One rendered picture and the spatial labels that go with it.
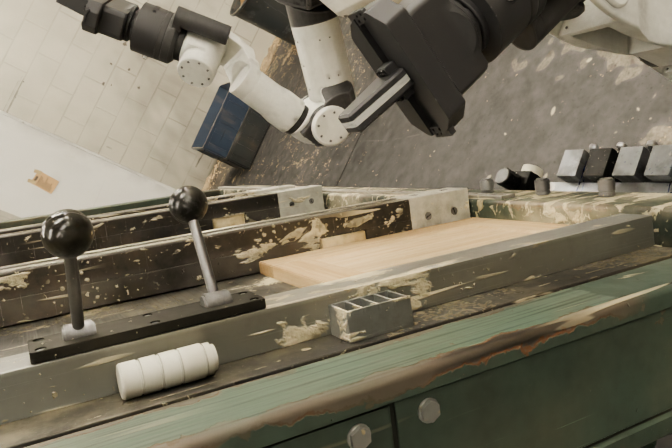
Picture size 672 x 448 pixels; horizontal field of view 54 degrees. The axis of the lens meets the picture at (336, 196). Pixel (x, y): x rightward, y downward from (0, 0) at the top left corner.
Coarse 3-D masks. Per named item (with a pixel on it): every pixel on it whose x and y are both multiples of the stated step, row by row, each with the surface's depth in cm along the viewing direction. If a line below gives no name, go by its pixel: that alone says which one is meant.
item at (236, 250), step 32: (448, 192) 114; (256, 224) 102; (288, 224) 101; (320, 224) 103; (352, 224) 106; (384, 224) 108; (416, 224) 111; (96, 256) 88; (128, 256) 90; (160, 256) 92; (192, 256) 94; (224, 256) 96; (256, 256) 98; (0, 288) 83; (32, 288) 84; (64, 288) 86; (96, 288) 88; (128, 288) 90; (160, 288) 92; (0, 320) 83; (32, 320) 85
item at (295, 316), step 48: (528, 240) 77; (576, 240) 78; (624, 240) 82; (336, 288) 65; (384, 288) 66; (432, 288) 69; (480, 288) 71; (192, 336) 57; (240, 336) 59; (288, 336) 61; (0, 384) 50; (48, 384) 52; (96, 384) 54
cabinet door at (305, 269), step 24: (384, 240) 103; (408, 240) 102; (432, 240) 99; (456, 240) 97; (480, 240) 94; (264, 264) 96; (288, 264) 93; (312, 264) 90; (336, 264) 90; (360, 264) 88; (384, 264) 86
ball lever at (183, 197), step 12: (180, 192) 63; (192, 192) 63; (180, 204) 63; (192, 204) 63; (204, 204) 64; (180, 216) 63; (192, 216) 63; (192, 228) 63; (204, 252) 62; (204, 264) 62; (204, 276) 61; (216, 288) 61; (204, 300) 59; (216, 300) 60; (228, 300) 60
